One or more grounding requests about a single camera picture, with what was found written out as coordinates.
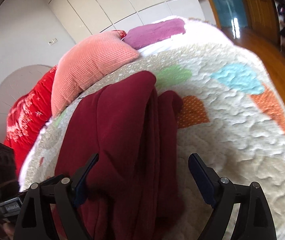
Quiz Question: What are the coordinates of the dark red fleece garment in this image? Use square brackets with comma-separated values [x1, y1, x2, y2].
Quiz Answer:
[55, 71, 184, 239]

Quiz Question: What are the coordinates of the person's left hand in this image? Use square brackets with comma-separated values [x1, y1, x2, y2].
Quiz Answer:
[4, 228, 14, 240]

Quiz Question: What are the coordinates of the red snowflake duvet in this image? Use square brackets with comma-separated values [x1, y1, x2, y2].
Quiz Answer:
[4, 66, 57, 175]

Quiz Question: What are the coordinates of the patchwork heart quilt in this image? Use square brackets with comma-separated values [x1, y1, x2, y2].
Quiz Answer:
[18, 43, 285, 240]

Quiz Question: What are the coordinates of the grey arched headboard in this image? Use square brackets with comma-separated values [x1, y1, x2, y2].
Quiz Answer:
[0, 64, 51, 142]

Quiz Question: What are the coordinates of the pink ribbed pillow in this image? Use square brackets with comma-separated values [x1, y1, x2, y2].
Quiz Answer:
[51, 30, 140, 118]

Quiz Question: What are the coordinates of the white bed sheet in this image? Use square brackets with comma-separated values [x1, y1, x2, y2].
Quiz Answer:
[138, 16, 233, 57]

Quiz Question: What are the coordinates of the wooden door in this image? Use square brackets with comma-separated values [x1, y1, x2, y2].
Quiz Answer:
[243, 0, 280, 47]

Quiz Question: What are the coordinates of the white glossy wardrobe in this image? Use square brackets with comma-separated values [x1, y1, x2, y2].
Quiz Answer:
[45, 0, 205, 43]

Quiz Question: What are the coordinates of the magenta fleece cushion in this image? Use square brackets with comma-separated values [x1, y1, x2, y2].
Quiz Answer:
[123, 18, 186, 50]

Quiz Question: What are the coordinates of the teal glass door panel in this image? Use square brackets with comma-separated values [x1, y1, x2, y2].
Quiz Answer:
[213, 0, 248, 28]

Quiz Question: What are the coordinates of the white wall socket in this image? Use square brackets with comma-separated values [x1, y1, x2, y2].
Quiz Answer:
[48, 38, 57, 46]

